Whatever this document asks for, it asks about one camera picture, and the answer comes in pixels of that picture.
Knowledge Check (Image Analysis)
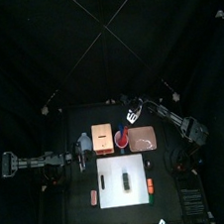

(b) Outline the toy sushi roll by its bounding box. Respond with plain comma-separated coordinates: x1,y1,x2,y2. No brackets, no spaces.
121,170,133,193

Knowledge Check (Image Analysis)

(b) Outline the red toy knife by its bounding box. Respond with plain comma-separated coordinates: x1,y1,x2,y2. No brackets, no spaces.
120,125,131,143

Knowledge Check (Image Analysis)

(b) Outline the pink square plate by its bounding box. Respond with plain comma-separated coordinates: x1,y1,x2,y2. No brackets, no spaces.
126,124,159,155

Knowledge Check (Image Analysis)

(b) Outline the white cutting board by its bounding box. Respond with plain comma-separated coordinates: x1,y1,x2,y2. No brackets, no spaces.
93,152,151,210

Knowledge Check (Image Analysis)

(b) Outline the pale grey plastic jug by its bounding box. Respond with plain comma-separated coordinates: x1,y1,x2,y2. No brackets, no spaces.
74,130,94,154

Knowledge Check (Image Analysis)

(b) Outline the wooden box with red drawer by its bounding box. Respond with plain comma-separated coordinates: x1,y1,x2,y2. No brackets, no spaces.
90,122,116,158

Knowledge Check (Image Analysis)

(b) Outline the blue toy utensil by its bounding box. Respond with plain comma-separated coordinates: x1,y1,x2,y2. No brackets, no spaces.
117,124,127,141

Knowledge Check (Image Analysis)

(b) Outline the red plastic cup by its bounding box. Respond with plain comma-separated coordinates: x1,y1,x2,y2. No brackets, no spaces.
113,129,132,151

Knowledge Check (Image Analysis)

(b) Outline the pink toy block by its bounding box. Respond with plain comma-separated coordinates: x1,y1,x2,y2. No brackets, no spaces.
88,189,100,208

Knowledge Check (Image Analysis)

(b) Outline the white frame corner bracket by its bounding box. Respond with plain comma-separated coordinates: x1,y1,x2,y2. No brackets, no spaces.
170,91,181,103
40,104,51,116

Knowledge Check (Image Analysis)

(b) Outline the thin steel bracing wire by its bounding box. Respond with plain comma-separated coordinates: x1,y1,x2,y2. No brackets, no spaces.
61,0,177,111
30,0,159,111

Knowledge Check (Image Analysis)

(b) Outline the metal frame clamp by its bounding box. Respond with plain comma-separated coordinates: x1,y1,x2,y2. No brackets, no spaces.
213,8,224,21

